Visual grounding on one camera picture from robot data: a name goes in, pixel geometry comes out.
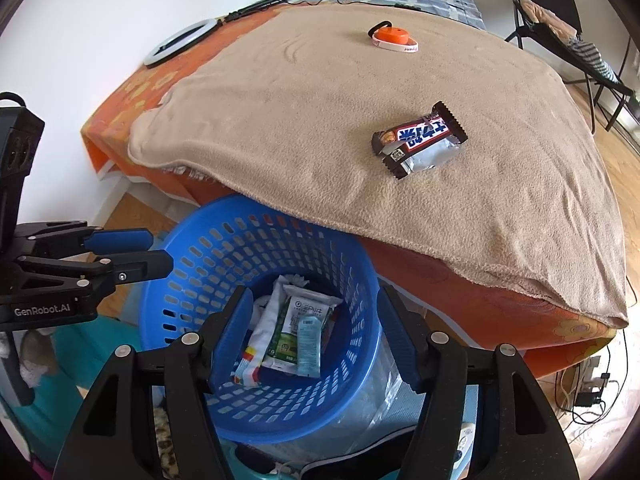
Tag leopard print cloth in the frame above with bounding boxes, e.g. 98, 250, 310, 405
152, 407, 180, 480

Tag orange round device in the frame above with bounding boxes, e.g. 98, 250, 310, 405
368, 20, 413, 47

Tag green white milk carton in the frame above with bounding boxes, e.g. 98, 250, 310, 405
262, 285, 343, 373

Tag striped garment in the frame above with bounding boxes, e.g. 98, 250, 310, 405
567, 37, 621, 86

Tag light blue patterned tube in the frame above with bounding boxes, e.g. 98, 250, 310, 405
297, 316, 323, 378

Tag teal mat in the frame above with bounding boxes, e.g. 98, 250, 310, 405
0, 317, 151, 480

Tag clear plastic bag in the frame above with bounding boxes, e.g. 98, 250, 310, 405
310, 355, 436, 461

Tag blue checkered sheet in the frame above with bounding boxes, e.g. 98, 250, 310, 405
280, 0, 488, 31

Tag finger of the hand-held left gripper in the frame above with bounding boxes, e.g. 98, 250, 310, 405
12, 220, 155, 261
15, 250, 175, 293

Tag blue plastic basket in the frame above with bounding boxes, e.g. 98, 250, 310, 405
139, 195, 385, 445

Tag black floor cables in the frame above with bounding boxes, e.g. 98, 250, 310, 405
550, 330, 631, 426

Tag ring light with black arm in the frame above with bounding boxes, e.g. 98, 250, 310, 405
143, 0, 286, 69

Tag tan fleece blanket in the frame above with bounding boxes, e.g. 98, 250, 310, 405
127, 2, 630, 331

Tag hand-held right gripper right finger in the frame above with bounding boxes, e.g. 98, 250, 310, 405
376, 284, 581, 480

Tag beige fluffy cloth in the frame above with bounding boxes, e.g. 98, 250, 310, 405
20, 330, 58, 388

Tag white power strip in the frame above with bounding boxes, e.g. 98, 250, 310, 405
582, 355, 606, 393

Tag large white paper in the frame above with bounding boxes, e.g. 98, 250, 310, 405
247, 287, 286, 361

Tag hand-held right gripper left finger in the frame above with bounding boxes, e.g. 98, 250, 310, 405
52, 286, 255, 480

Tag brown candy bar wrapper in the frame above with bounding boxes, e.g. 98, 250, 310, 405
371, 101, 468, 181

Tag tan padded cloth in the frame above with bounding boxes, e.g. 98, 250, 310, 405
517, 0, 581, 41

